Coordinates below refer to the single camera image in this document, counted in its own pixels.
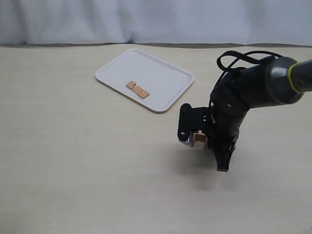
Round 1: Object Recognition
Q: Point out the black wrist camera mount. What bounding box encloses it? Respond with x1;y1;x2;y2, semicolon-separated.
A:
177;103;211;149

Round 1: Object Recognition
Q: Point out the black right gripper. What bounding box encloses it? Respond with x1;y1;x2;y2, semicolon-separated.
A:
205;104;249;172

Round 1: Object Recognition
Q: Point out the white plastic tray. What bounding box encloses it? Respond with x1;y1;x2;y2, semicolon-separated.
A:
95;48;195;113

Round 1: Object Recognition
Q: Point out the white cloth backdrop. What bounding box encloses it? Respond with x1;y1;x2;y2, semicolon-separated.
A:
0;0;312;46

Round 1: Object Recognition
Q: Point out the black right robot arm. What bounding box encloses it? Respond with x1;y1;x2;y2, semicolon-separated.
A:
207;57;312;172

